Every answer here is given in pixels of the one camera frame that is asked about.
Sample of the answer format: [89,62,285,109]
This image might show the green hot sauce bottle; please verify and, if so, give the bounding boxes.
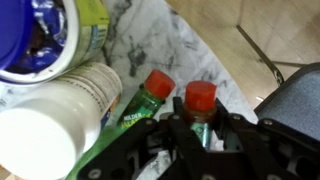
[64,69,177,180]

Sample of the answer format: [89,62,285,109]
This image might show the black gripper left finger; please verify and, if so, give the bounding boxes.
[76,96,214,180]

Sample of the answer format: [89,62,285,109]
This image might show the can with blue lid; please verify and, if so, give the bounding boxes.
[0,0,111,84]

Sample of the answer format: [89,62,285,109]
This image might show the grey fabric chair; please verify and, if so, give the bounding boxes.
[253,62,320,141]

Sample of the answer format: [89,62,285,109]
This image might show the white pill bottle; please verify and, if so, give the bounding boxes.
[0,62,124,180]

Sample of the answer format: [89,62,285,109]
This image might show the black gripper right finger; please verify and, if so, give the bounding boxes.
[213,98,320,180]

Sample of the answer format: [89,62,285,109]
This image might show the brown hot sauce bottle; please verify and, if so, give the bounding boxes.
[182,80,218,151]

